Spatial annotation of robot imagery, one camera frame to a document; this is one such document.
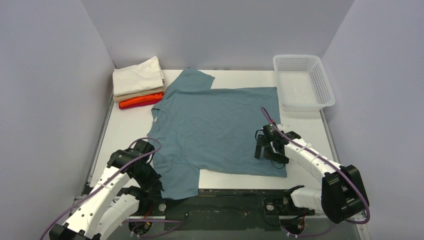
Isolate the teal blue t-shirt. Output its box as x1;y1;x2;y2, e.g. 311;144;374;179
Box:
148;68;287;200

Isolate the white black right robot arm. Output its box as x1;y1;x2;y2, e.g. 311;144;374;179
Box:
254;124;370;224

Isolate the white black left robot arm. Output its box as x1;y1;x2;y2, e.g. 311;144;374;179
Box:
44;137;163;240

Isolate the white perforated plastic basket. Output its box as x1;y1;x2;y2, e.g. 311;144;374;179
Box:
272;54;336;112

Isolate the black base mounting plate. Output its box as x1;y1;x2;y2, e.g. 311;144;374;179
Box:
124;189;333;236

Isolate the folded red t-shirt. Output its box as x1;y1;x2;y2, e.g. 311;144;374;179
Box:
119;100;160;110

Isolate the folded orange t-shirt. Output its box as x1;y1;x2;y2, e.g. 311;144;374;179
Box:
118;92;164;107

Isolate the folded beige t-shirt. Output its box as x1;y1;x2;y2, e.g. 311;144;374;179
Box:
112;87;164;103

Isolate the folded cream t-shirt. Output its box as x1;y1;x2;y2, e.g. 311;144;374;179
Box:
112;56;164;97

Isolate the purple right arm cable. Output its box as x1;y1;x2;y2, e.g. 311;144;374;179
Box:
260;106;371;239

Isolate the aluminium extrusion rail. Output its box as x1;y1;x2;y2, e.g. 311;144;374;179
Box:
68;195;367;220

